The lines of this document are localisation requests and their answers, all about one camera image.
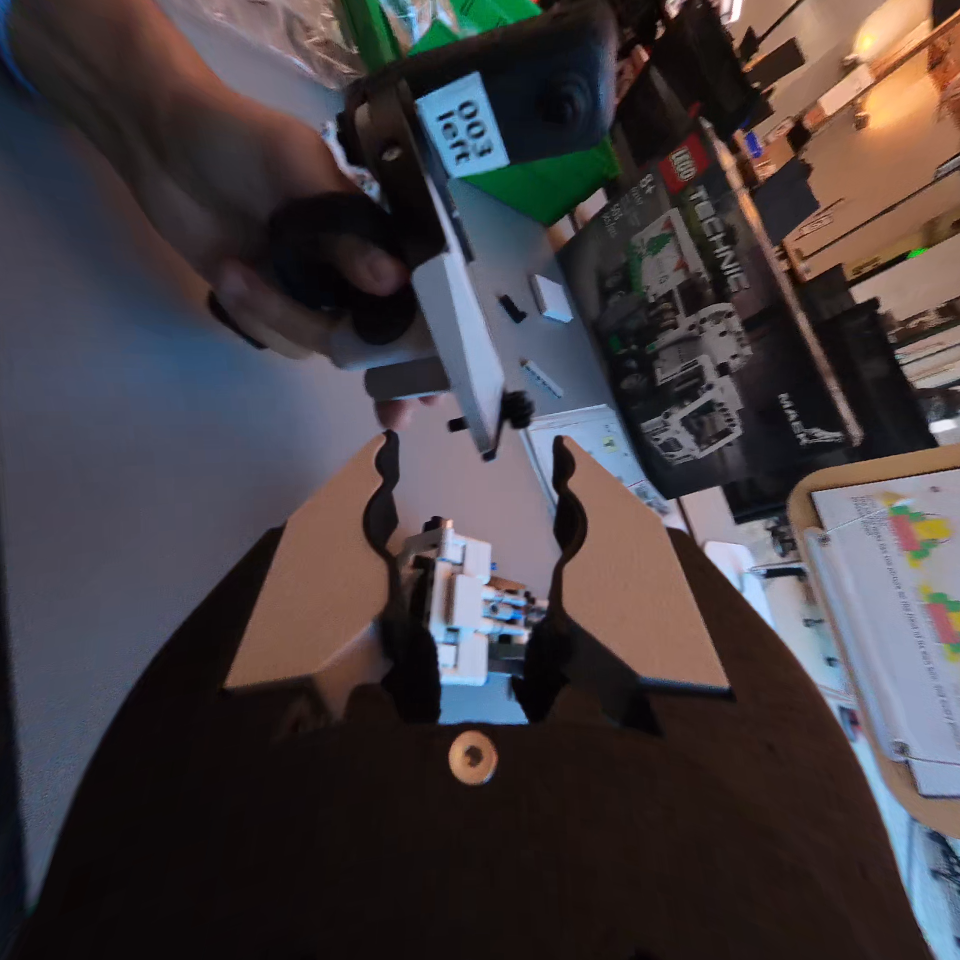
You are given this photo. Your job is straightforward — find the white document stand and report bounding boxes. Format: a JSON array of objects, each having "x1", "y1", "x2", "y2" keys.
[{"x1": 705, "y1": 536, "x2": 834, "y2": 676}]

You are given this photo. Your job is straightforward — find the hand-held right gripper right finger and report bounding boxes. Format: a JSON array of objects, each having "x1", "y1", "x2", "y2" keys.
[{"x1": 551, "y1": 436, "x2": 732, "y2": 691}]

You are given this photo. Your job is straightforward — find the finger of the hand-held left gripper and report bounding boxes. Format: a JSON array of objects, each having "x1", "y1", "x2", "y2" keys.
[
  {"x1": 411, "y1": 251, "x2": 485, "y2": 453},
  {"x1": 437, "y1": 252, "x2": 510, "y2": 460}
]

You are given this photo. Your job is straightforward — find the person's left hand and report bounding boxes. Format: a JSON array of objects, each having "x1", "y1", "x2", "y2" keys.
[{"x1": 11, "y1": 0, "x2": 410, "y2": 361}]

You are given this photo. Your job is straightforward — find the printed instruction sheet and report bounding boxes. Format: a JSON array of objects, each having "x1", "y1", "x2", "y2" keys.
[{"x1": 811, "y1": 468, "x2": 960, "y2": 798}]

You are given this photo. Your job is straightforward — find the green plastic bin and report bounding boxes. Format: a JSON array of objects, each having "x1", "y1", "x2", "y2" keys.
[{"x1": 341, "y1": 0, "x2": 624, "y2": 226}]

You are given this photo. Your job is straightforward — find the lego truck model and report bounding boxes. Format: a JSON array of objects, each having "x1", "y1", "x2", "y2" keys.
[{"x1": 397, "y1": 516, "x2": 543, "y2": 687}]

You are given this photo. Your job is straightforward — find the black lego set box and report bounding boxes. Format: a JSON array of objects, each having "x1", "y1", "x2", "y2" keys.
[{"x1": 558, "y1": 131, "x2": 864, "y2": 500}]

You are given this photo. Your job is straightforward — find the black lego gear axle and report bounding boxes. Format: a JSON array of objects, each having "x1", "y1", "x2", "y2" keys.
[{"x1": 447, "y1": 390, "x2": 537, "y2": 435}]

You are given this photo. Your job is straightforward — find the blue wristband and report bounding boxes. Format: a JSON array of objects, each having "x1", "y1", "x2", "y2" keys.
[{"x1": 0, "y1": 0, "x2": 35, "y2": 97}]

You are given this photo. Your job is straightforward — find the wooden document board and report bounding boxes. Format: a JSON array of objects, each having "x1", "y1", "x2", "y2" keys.
[{"x1": 787, "y1": 446, "x2": 960, "y2": 837}]

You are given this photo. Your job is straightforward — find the lego instruction booklet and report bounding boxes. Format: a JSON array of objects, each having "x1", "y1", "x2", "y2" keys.
[{"x1": 525, "y1": 405, "x2": 676, "y2": 519}]

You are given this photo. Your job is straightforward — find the grey lego beam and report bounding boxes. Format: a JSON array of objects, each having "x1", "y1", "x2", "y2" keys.
[{"x1": 520, "y1": 357, "x2": 564, "y2": 399}]

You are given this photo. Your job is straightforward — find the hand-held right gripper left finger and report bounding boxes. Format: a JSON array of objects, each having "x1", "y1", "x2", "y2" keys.
[{"x1": 223, "y1": 429, "x2": 406, "y2": 714}]

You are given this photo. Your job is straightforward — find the clear plastic bags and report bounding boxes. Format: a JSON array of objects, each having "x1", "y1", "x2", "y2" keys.
[{"x1": 172, "y1": 0, "x2": 376, "y2": 84}]

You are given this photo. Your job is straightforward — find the white lego plate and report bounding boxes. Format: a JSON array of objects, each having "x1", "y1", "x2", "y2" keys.
[{"x1": 530, "y1": 273, "x2": 576, "y2": 324}]

